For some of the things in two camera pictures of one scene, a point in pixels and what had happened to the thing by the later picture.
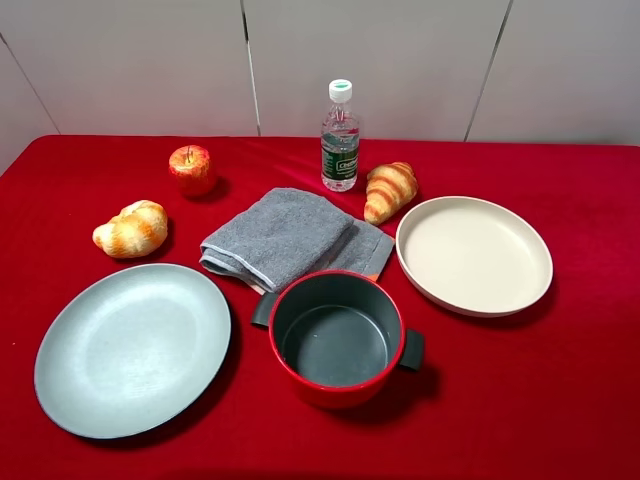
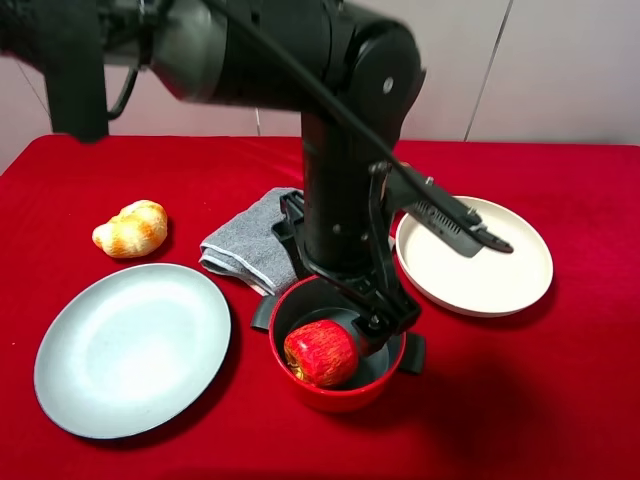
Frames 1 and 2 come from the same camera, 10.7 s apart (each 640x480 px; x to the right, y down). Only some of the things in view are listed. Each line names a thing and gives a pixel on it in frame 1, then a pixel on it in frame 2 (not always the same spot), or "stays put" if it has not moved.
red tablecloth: x=548 y=391 stays put
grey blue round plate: x=132 y=349 stays put
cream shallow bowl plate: x=473 y=256 stays put
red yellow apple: x=190 y=165 to x=320 y=353
